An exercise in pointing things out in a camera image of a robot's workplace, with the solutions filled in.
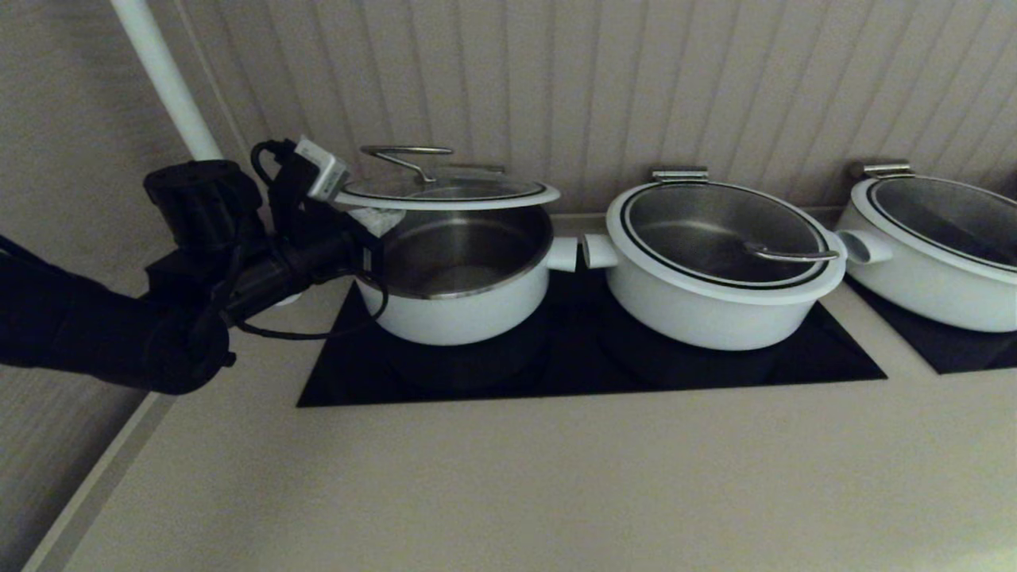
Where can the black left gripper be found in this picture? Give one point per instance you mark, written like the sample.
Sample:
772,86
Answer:
342,249

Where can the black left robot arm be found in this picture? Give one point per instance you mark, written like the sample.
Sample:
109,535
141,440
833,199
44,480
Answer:
95,334

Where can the white cooking pot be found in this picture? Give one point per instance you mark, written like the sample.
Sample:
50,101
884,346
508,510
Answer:
469,318
699,318
914,286

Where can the white round pipe flange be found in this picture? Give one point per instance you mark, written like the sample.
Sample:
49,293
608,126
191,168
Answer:
292,300

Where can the long black glass cooktop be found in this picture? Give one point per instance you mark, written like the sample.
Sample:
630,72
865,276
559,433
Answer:
572,365

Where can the white vertical pipe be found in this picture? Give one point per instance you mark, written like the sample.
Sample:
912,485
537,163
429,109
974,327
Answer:
167,79

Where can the short black glass cooktop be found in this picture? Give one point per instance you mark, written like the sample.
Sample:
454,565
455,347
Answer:
945,349

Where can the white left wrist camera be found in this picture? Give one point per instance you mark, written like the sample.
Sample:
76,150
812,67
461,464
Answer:
322,168

